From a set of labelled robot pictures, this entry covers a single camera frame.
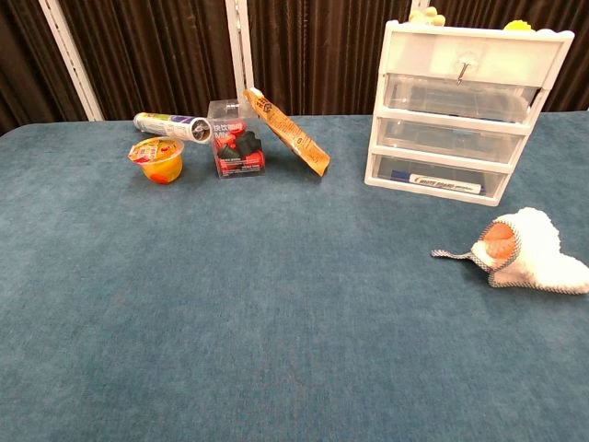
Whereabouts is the white knitted pot holder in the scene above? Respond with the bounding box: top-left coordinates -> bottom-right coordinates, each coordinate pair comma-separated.
431,206 -> 589,296

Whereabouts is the white plastic drawer unit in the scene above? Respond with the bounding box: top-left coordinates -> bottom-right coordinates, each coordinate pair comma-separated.
363,18 -> 576,207

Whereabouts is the teal tablecloth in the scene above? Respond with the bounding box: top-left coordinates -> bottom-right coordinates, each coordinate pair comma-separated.
0,110 -> 589,442

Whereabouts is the orange snack packet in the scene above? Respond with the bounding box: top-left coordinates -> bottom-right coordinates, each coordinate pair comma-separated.
242,87 -> 331,178

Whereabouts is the clear box of red-black items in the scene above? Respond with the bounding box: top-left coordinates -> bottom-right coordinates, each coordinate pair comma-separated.
206,99 -> 268,180

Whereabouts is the fruit jelly cup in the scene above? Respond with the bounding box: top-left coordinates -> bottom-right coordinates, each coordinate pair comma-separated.
127,136 -> 186,186

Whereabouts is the whiteboard marker with blue cap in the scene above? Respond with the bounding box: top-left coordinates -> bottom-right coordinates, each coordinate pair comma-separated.
390,169 -> 483,194

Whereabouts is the white cylindrical tube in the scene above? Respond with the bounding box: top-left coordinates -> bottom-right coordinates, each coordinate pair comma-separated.
133,111 -> 213,144

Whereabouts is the dark brown curtain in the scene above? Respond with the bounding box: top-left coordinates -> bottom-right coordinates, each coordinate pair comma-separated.
0,0 -> 589,137

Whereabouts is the clear plastic drawer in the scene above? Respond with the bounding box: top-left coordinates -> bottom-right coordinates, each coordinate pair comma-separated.
382,72 -> 542,124
380,117 -> 530,162
370,153 -> 507,197

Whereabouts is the pale yellow toy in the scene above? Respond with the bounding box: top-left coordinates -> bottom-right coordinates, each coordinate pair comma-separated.
408,6 -> 446,27

